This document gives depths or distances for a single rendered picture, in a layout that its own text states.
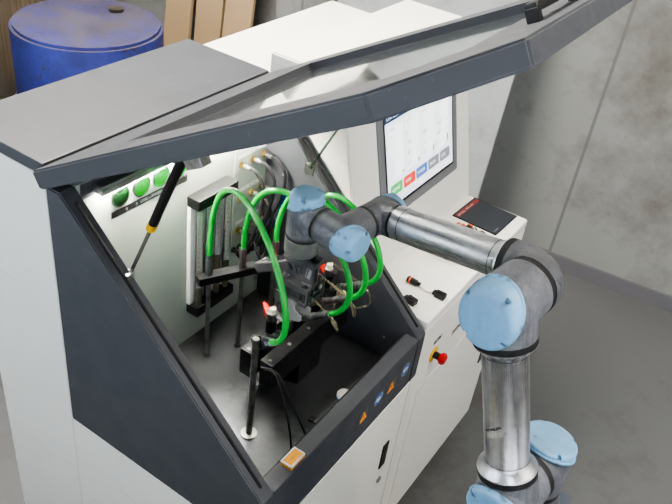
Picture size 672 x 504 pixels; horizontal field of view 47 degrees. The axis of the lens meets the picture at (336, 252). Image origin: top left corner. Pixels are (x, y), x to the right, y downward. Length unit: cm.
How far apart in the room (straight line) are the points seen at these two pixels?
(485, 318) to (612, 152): 265
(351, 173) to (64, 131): 71
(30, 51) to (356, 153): 192
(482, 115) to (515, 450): 238
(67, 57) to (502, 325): 254
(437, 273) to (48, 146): 114
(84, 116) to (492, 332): 97
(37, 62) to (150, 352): 215
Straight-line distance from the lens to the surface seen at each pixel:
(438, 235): 153
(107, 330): 167
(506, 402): 142
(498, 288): 130
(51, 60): 350
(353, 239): 151
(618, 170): 393
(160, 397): 166
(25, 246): 177
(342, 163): 197
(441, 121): 237
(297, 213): 158
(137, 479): 195
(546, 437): 165
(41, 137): 167
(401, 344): 201
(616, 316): 404
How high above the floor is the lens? 227
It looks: 35 degrees down
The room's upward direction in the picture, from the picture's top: 8 degrees clockwise
